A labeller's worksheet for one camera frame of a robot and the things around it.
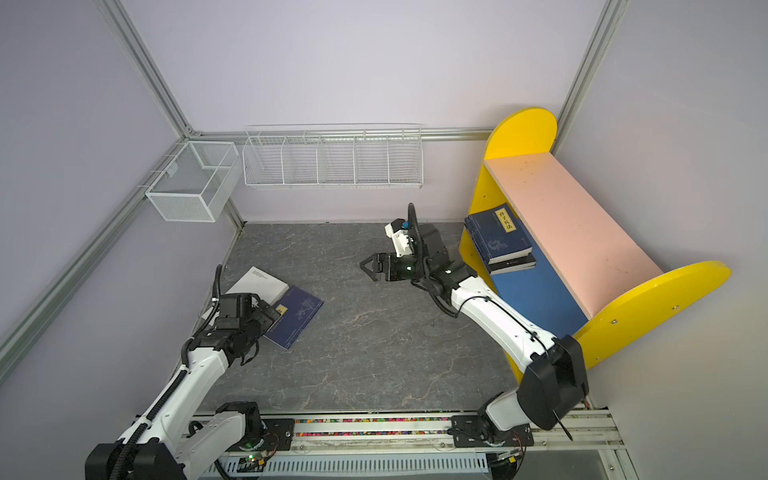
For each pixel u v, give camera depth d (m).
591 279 0.62
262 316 0.76
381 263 0.67
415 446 0.74
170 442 0.42
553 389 0.41
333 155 0.98
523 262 0.87
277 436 0.73
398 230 0.69
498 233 0.91
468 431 0.74
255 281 1.01
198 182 0.96
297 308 0.96
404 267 0.67
